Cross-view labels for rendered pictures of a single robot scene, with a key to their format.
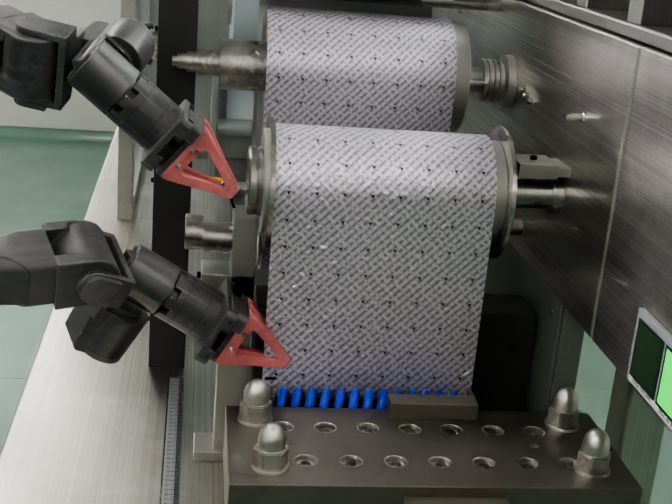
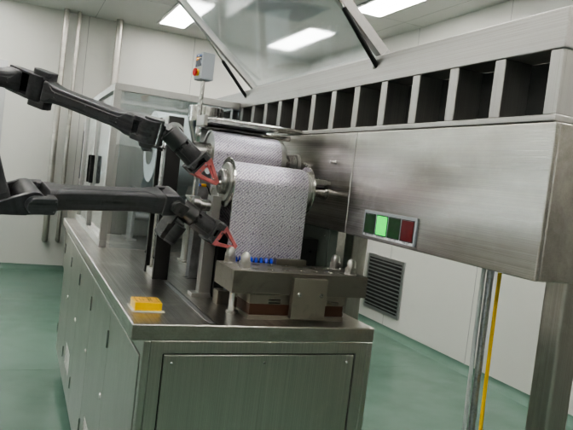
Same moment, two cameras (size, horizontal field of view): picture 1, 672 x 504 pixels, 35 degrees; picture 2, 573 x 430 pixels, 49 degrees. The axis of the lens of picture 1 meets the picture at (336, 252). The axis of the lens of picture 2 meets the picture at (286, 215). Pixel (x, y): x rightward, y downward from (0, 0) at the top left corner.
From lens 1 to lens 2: 86 cm
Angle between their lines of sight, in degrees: 21
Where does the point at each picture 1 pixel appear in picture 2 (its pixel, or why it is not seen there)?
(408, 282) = (279, 217)
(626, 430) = not seen: hidden behind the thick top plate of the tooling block
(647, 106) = (361, 148)
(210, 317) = (211, 225)
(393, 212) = (274, 191)
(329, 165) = (252, 173)
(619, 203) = (353, 183)
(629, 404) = not seen: hidden behind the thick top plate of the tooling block
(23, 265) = (155, 194)
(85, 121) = not seen: outside the picture
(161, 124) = (195, 154)
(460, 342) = (296, 241)
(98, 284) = (179, 205)
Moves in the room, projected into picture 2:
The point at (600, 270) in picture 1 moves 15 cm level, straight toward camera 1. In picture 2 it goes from (347, 208) to (352, 211)
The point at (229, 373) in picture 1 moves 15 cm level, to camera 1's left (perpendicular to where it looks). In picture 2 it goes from (206, 259) to (155, 255)
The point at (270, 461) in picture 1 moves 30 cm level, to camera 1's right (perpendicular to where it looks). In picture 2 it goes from (245, 264) to (352, 273)
